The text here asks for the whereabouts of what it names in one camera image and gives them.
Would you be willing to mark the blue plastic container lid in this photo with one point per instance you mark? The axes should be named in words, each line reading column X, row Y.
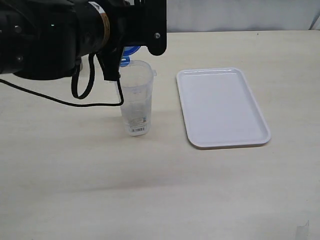
column 128, row 51

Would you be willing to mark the white rectangular plastic tray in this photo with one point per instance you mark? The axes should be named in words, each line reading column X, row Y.
column 219, row 109

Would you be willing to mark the tall clear plastic container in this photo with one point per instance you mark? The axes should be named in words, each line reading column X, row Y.
column 136, row 81

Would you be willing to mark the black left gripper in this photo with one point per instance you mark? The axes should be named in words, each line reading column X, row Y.
column 142, row 24

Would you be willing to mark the white backdrop curtain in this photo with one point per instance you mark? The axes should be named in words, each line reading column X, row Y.
column 241, row 15

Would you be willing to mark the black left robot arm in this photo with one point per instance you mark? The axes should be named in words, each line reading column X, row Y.
column 45, row 39

